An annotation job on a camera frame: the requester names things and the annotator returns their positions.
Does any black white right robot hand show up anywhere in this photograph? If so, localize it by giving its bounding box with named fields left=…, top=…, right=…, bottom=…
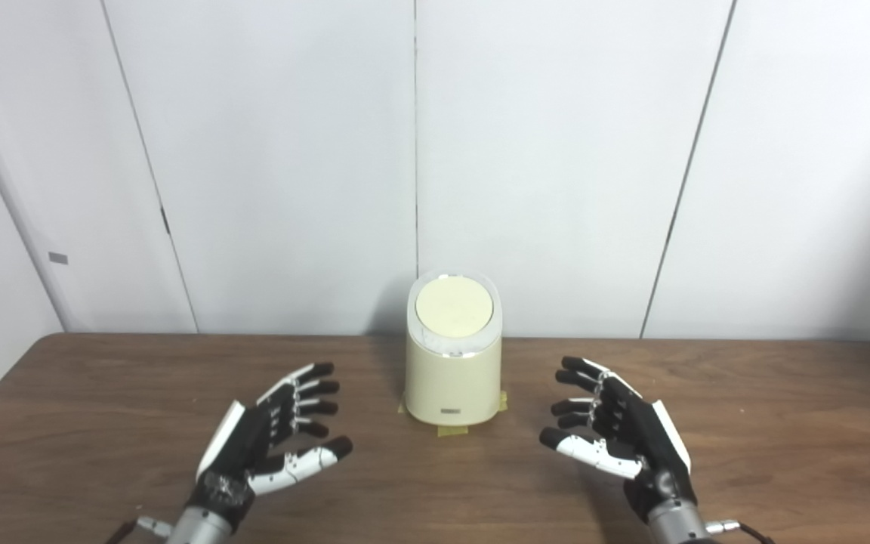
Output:
left=539, top=357, right=699, bottom=522

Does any cream round bin lid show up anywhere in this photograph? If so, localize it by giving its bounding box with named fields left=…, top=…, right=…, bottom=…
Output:
left=415, top=275, right=495, bottom=338

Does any cream-colored bin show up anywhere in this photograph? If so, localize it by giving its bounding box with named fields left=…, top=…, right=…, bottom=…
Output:
left=404, top=270, right=503, bottom=427

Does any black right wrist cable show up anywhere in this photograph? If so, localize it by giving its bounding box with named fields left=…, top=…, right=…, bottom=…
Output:
left=707, top=518, right=776, bottom=544

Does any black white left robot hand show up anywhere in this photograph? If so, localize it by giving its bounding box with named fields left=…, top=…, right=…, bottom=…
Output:
left=186, top=362, right=354, bottom=530

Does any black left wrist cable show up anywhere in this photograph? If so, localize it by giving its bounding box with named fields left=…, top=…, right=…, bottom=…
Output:
left=106, top=516, right=175, bottom=544

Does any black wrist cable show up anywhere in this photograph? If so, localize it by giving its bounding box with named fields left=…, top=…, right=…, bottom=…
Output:
left=707, top=518, right=776, bottom=544
left=106, top=516, right=175, bottom=544

